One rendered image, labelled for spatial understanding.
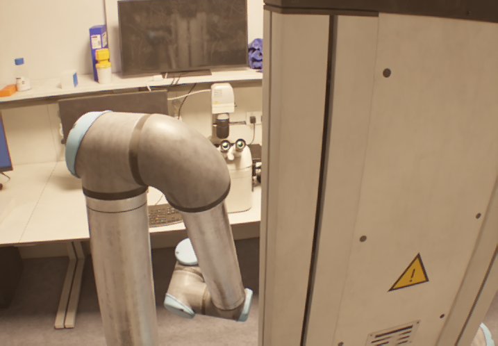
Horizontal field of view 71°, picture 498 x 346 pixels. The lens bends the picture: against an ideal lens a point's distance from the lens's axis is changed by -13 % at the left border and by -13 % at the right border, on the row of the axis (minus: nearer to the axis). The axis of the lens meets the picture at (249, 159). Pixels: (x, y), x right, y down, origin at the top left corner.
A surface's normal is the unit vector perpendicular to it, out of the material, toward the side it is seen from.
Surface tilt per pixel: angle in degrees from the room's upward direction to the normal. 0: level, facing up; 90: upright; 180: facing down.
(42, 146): 90
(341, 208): 90
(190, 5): 86
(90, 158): 80
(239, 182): 91
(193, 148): 55
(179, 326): 0
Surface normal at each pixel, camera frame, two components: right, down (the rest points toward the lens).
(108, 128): -0.12, -0.50
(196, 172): 0.45, 0.10
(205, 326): 0.00, -0.90
